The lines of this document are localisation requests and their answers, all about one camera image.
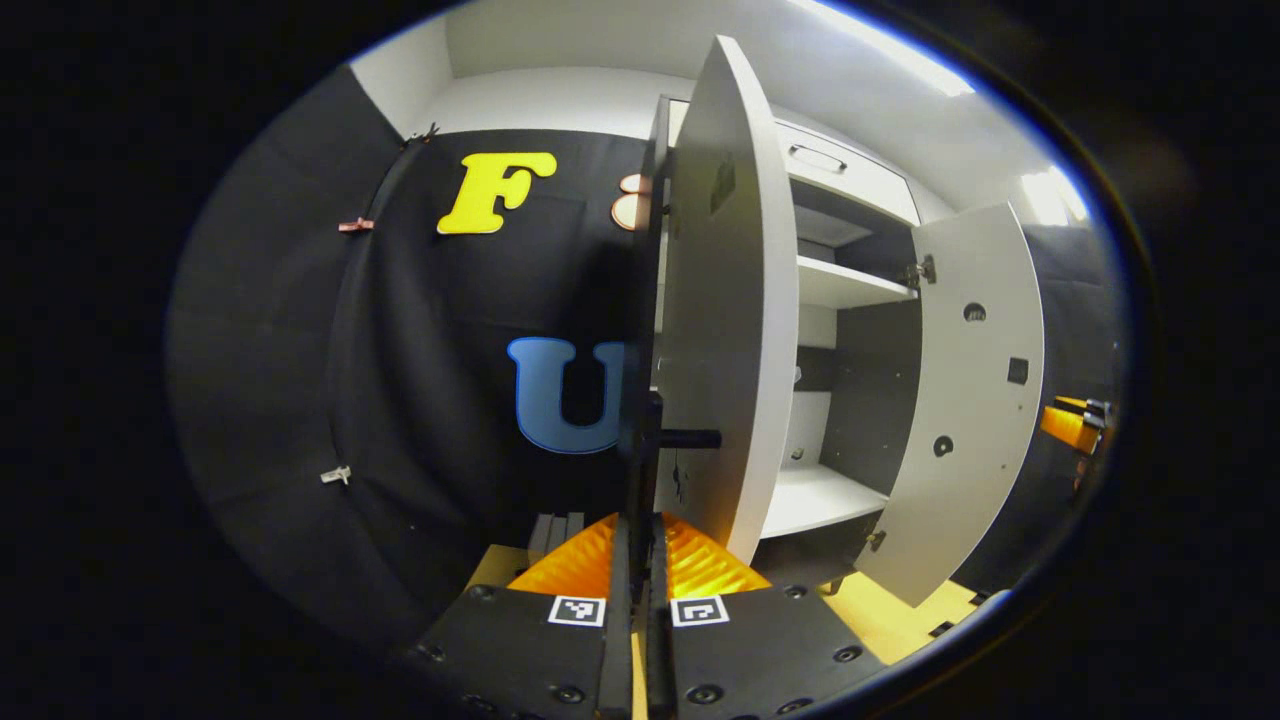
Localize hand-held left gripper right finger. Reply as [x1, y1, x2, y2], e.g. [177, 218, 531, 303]
[645, 512, 891, 720]

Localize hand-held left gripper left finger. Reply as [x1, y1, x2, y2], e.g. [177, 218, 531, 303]
[415, 512, 633, 720]

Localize beige cabinet door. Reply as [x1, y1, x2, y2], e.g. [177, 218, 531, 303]
[618, 35, 801, 568]
[855, 203, 1046, 608]

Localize grey double-door shoe cabinet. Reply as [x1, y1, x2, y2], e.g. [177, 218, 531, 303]
[640, 95, 926, 601]

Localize white cabinet shelf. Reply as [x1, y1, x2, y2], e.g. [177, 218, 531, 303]
[797, 255, 919, 309]
[760, 465, 891, 541]

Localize beige cabinet drawer front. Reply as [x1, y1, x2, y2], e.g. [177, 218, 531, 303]
[775, 120, 921, 226]

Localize short ceiling light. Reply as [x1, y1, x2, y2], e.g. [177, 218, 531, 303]
[1020, 165, 1091, 226]

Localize black backdrop cloth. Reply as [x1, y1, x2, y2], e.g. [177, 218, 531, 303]
[165, 65, 1126, 651]

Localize black drawer handle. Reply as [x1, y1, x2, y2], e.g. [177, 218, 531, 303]
[788, 144, 849, 175]

